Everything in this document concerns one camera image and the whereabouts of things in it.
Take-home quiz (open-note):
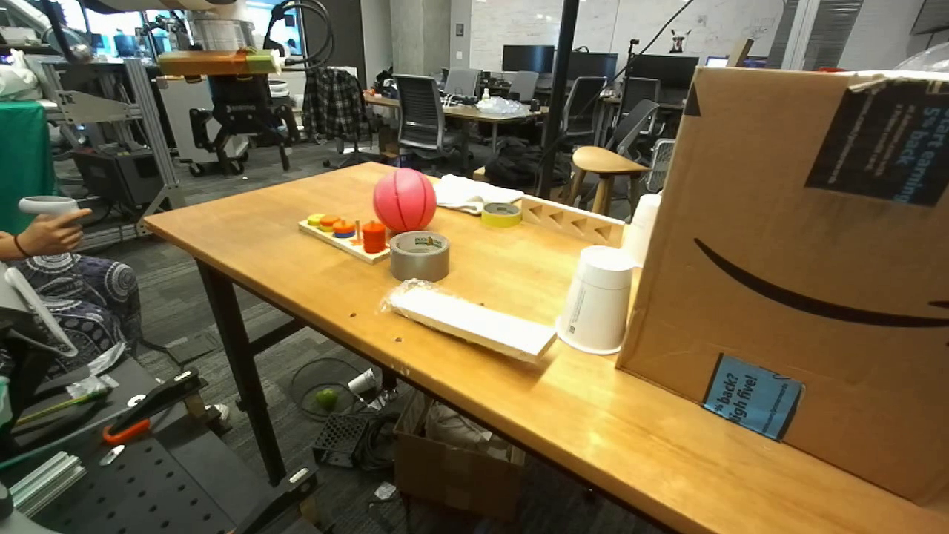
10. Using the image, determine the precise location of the white paper cup back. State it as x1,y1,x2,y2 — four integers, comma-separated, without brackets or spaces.
624,194,663,261

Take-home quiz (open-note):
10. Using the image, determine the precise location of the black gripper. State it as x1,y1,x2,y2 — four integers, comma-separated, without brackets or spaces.
210,74,288,150

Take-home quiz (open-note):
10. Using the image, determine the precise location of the wooden shape sorter block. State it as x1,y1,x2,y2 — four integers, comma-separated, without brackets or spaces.
385,279,556,363

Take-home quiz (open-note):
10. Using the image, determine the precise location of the wooden ring stacking board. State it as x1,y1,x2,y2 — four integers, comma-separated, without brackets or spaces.
301,215,388,261

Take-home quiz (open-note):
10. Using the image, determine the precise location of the white handheld controller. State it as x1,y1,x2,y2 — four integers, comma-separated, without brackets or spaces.
18,196,81,216

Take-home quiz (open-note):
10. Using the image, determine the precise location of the orange handled clamp left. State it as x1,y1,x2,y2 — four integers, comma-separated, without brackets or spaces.
101,368,202,446

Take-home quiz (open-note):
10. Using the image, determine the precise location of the round wooden stool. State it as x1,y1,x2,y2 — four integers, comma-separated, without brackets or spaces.
566,147,643,215

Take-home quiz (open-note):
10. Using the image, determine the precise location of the large amazon cardboard box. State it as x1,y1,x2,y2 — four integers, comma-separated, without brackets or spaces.
617,70,949,506

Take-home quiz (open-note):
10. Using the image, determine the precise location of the wooden rack with holes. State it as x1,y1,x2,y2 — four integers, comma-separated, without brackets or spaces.
520,196,626,248

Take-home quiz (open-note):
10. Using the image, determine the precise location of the white paper cup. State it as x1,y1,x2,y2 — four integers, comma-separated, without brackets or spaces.
559,248,638,356
624,194,663,261

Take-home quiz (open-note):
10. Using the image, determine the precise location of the black perforated breadboard plate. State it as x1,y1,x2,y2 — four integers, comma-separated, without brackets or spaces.
38,430,271,534

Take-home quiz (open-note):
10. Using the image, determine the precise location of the pink rubber ball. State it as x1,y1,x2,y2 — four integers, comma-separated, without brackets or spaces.
375,167,437,234

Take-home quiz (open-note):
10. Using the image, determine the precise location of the red ring stack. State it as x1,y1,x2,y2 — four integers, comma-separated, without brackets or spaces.
362,219,388,254

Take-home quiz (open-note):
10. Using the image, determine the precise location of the white folded towel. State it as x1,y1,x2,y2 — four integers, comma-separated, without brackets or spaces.
434,175,522,215

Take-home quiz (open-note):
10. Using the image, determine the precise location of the yellow tape roll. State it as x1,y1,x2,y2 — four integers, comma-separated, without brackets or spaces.
482,203,522,228

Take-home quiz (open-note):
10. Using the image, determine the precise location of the grey duct tape roll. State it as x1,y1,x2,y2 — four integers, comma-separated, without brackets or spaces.
388,233,452,283

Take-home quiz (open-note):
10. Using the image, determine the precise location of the person's hand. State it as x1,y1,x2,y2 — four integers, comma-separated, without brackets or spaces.
13,208,90,258

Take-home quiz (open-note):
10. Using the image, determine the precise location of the white paper cup front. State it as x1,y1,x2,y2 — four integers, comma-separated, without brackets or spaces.
559,248,638,356

